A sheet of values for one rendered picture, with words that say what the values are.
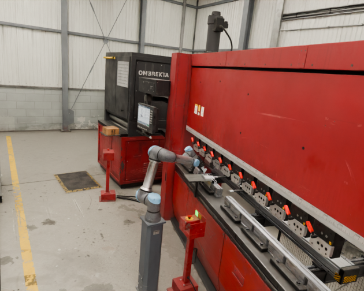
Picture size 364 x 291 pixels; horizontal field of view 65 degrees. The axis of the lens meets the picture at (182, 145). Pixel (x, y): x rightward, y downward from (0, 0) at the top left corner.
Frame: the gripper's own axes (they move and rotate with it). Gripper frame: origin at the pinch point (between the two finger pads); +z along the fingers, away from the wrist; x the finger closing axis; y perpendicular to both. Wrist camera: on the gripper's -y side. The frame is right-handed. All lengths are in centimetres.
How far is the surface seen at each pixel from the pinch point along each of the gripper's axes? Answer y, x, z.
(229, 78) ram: 69, -20, -73
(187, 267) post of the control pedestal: -69, -51, 39
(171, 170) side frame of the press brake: -25, 86, 15
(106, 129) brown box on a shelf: -66, 194, -61
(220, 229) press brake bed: -23, -62, 19
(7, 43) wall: -157, 625, -308
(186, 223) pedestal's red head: -43, -50, 1
